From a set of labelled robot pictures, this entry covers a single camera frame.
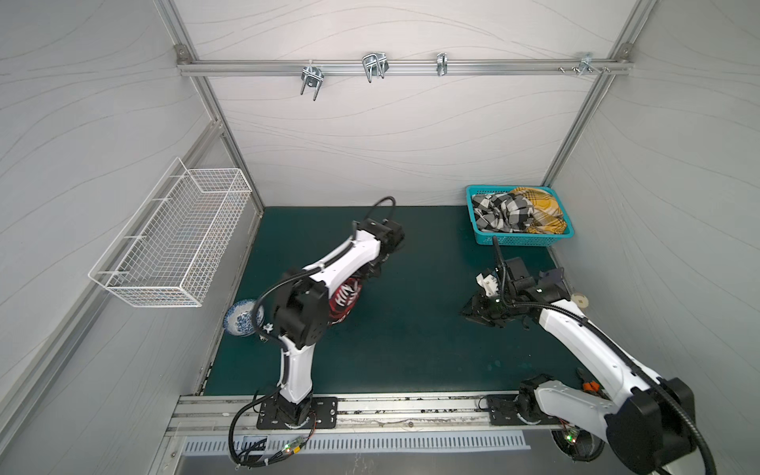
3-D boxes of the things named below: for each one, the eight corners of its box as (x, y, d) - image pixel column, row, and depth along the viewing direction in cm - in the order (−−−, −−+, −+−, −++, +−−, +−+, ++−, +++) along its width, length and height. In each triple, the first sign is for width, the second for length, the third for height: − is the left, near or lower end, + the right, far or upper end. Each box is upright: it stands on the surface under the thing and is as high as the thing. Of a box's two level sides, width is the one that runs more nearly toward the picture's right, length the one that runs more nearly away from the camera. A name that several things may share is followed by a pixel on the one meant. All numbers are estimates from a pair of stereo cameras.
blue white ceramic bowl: (228, 336, 90) (219, 328, 85) (238, 308, 96) (230, 299, 91) (258, 336, 90) (250, 328, 85) (266, 308, 96) (259, 299, 91)
